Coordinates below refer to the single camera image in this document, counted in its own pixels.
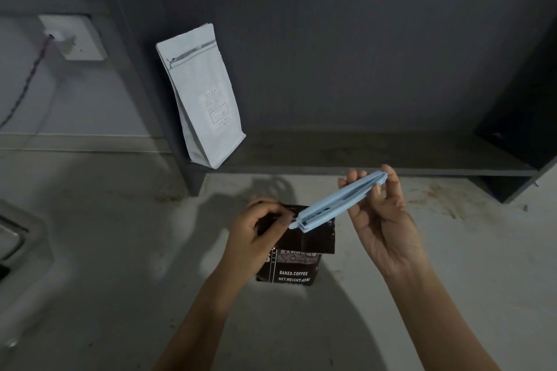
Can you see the person's left hand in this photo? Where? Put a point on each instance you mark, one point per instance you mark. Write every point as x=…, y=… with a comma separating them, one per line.
x=248, y=240

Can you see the person's right hand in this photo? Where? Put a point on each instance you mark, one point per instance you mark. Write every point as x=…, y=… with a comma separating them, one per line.
x=389, y=240

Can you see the person's left thumb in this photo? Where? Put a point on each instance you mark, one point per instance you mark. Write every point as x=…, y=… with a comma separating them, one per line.
x=278, y=226

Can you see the person's right thumb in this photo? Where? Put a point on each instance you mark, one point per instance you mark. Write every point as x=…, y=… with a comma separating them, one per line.
x=394, y=188

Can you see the dark brown coffee bag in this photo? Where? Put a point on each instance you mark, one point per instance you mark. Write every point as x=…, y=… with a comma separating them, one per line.
x=300, y=255

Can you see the light blue bag clip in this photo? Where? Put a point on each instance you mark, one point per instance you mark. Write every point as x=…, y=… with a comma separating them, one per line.
x=337, y=203

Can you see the person's right forearm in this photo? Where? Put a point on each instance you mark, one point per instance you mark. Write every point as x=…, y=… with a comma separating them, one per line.
x=439, y=323

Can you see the person's left forearm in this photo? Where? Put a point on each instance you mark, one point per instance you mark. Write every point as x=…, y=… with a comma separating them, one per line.
x=198, y=323

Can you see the dark grey shelf unit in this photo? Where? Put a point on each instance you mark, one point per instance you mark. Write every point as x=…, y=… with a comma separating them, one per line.
x=348, y=57

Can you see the white coffee pouch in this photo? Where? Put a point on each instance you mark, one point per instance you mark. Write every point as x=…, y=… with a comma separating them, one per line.
x=204, y=101

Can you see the white plug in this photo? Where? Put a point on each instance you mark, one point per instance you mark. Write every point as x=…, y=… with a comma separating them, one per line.
x=61, y=41

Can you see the white wall socket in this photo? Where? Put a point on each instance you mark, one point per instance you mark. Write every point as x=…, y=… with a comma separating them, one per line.
x=82, y=36

